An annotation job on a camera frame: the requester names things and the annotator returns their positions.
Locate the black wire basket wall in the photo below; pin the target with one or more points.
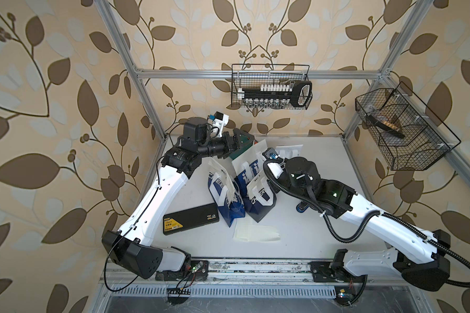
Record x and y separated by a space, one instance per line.
254 75
427 137

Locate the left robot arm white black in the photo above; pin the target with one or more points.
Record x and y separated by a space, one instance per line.
131 246

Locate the black box yellow label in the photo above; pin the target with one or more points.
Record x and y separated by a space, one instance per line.
189 219

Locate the aluminium frame rail base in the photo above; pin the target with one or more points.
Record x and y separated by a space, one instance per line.
254 285

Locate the blue stapler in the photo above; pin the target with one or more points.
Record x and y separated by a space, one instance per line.
302 207

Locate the green white bag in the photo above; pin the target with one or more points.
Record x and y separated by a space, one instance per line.
289 152

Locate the dark blue bag white handles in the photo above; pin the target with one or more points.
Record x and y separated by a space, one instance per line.
260 199

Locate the black wire basket right wall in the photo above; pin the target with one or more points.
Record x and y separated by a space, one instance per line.
427 137

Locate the black tool set in basket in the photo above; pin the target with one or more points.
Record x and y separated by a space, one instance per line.
293 96

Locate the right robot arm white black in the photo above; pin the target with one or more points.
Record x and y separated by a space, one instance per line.
348 215

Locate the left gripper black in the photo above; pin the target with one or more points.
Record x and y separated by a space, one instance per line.
235 143

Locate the dark object in right basket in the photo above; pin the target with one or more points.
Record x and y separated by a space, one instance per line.
389 128

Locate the black wire basket back wall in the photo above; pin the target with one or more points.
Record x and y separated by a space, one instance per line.
254 75

